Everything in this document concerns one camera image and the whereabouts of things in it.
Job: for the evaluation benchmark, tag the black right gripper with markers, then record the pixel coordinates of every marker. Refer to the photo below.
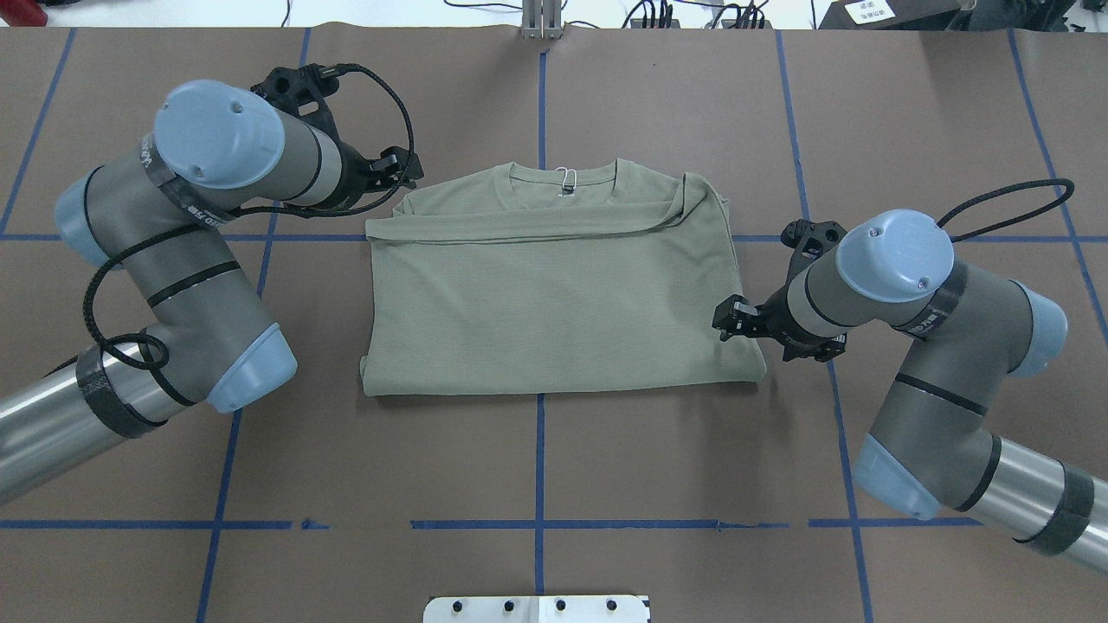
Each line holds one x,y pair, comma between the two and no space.
780,316

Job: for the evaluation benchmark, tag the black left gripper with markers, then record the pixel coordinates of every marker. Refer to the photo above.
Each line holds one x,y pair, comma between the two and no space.
352,170

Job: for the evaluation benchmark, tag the olive green long-sleeve shirt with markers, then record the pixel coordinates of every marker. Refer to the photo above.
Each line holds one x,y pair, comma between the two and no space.
522,281

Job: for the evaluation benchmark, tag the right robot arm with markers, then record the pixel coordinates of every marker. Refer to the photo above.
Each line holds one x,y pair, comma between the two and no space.
928,448

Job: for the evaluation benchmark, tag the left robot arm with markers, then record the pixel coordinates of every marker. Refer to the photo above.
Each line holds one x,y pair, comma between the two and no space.
174,319

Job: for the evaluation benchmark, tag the black labelled box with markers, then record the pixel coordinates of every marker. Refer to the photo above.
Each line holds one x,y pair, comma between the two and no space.
891,15

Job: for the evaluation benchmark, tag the red object corner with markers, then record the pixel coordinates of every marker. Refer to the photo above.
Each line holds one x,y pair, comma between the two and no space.
23,13

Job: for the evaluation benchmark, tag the aluminium frame post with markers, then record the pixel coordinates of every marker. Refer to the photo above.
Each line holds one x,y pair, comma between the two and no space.
542,20

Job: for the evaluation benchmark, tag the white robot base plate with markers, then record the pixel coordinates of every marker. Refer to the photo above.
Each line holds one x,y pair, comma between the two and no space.
539,608

